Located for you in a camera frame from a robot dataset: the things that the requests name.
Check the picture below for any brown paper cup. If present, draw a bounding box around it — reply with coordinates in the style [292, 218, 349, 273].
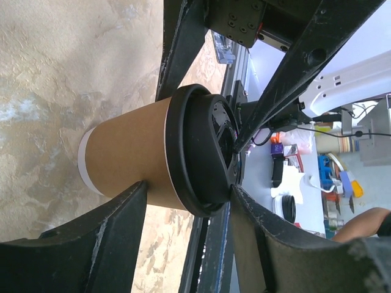
[78, 98, 185, 210]

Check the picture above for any blue razor package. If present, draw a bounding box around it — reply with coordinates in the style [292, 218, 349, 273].
[211, 31, 236, 65]

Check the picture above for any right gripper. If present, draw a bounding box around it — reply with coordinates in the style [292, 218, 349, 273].
[155, 0, 383, 153]

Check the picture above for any person forearm in background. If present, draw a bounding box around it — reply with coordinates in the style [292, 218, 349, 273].
[332, 208, 390, 243]

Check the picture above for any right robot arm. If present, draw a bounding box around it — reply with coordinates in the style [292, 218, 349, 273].
[156, 1, 390, 151]

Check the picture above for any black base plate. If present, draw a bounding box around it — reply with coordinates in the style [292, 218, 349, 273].
[178, 203, 234, 292]

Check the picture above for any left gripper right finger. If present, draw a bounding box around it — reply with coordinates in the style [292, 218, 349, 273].
[230, 185, 390, 292]

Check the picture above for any aluminium frame rail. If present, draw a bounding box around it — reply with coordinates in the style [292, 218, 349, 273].
[221, 44, 261, 102]

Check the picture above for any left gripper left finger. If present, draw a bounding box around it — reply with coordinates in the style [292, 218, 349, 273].
[1, 181, 147, 292]

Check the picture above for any black cup lid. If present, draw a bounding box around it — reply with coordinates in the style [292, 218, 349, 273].
[165, 84, 244, 217]

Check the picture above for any background clutter shelf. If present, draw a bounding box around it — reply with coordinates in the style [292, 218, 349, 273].
[268, 100, 391, 239]

